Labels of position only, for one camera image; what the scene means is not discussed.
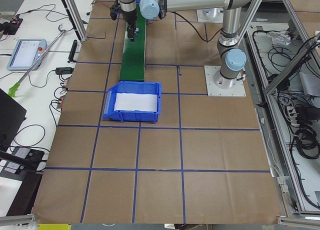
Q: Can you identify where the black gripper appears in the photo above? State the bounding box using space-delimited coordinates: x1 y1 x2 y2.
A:
123 11 137 42

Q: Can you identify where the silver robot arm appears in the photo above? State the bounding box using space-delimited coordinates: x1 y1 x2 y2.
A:
112 0 257 91

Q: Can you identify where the green conveyor belt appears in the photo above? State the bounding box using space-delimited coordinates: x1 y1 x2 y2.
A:
119 4 147 82

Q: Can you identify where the blue left source bin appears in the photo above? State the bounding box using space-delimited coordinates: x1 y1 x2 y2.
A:
103 81 162 124

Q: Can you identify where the white foam pad left bin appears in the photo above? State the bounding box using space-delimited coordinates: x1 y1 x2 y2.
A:
114 93 158 112

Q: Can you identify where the black power adapter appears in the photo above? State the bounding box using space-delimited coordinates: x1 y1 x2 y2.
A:
55 67 74 75

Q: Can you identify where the teach pendant tablet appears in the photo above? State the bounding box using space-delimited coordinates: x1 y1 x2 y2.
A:
7 38 47 71

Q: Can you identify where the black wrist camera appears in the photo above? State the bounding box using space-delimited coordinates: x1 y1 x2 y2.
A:
109 0 120 21

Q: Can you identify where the red conveyor wire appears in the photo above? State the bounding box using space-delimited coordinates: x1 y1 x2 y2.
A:
91 0 113 10

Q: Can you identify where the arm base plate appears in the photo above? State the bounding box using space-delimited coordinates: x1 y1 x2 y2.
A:
196 8 224 24
204 65 246 98

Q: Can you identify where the green handled reacher stick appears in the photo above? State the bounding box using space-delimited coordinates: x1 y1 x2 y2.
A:
8 24 68 98

